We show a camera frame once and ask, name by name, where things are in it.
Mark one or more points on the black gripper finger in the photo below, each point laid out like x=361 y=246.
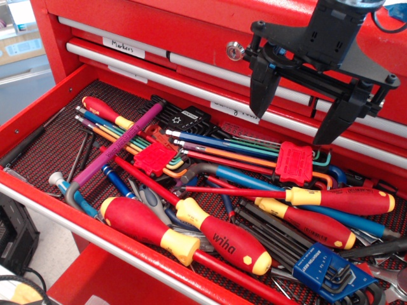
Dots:
x=344 y=111
x=264 y=82

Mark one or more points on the black Allen key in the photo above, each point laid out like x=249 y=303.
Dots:
x=83 y=153

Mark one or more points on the red holder long hex set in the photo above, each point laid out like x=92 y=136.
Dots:
x=289 y=163

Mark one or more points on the white drawer label right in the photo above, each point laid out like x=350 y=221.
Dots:
x=235 y=111

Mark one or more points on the grey blue handled pliers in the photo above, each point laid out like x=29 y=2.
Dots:
x=153 y=201

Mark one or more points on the white teal stubby screwdriver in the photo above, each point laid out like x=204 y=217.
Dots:
x=57 y=179

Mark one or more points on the blue holder black hex set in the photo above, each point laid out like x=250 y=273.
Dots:
x=316 y=266

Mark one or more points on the red tool chest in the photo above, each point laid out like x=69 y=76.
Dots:
x=185 y=49

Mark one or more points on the red yellow Wiha screwdriver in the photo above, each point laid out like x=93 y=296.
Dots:
x=233 y=243

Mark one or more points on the red yellow screwdriver lower right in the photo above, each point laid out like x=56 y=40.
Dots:
x=317 y=226

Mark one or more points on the black torx key set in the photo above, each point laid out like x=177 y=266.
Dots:
x=190 y=119

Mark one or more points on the white Markers label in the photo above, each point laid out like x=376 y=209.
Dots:
x=122 y=47

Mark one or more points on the open red drawer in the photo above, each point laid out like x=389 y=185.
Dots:
x=378 y=141

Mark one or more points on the large red yellow screwdriver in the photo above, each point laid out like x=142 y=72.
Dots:
x=135 y=219

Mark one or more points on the blue precision screwdriver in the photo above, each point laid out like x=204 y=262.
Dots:
x=115 y=179

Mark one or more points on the silver wrench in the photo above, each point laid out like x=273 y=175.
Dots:
x=396 y=278

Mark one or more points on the large blue Allen key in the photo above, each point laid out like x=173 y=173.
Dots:
x=351 y=220

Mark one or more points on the black long tool left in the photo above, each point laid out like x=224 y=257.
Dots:
x=16 y=152

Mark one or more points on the small red yellow screwdriver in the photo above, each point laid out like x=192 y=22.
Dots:
x=100 y=108

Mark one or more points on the chest lock cylinder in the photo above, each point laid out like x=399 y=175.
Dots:
x=235 y=51

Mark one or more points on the violet Allen key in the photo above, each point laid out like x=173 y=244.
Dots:
x=109 y=153

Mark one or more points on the red holder hex key set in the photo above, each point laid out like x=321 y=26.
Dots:
x=149 y=155

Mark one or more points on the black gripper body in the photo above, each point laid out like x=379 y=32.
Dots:
x=324 y=55

